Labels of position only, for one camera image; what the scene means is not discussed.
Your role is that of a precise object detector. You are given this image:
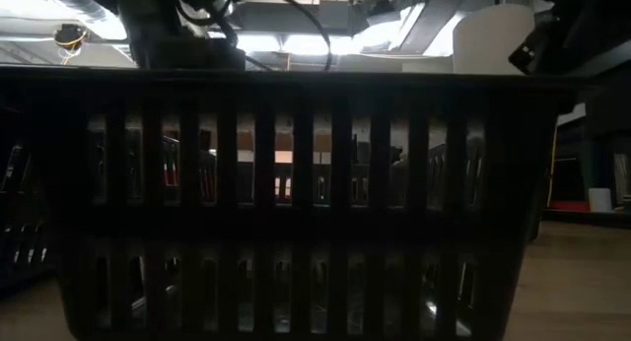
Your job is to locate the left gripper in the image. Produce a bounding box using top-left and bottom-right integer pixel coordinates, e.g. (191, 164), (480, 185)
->
(156, 34), (246, 71)

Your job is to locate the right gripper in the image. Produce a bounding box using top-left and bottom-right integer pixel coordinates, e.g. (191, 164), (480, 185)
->
(508, 13), (563, 77)

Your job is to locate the white shade table lamp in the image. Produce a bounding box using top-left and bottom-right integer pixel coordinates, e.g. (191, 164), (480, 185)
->
(452, 3), (538, 76)

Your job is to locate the grey ceiling box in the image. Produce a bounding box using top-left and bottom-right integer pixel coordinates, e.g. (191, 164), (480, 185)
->
(317, 0), (357, 33)

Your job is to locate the flat red item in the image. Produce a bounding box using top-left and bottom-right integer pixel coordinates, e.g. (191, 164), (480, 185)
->
(548, 199), (592, 213)

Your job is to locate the white cup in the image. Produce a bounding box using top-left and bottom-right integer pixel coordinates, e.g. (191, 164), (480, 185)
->
(589, 186), (614, 213)

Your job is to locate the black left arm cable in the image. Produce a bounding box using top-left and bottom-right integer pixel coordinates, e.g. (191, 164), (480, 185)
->
(263, 0), (335, 72)

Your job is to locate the yellow hanging cable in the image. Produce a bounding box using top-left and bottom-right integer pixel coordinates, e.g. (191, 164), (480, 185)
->
(545, 126), (558, 208)

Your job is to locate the yellow black cord reel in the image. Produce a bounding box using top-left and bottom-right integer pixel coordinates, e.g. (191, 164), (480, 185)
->
(52, 23), (91, 65)

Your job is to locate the corrugated silver ceiling duct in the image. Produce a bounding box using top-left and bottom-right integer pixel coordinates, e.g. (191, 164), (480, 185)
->
(34, 0), (107, 22)

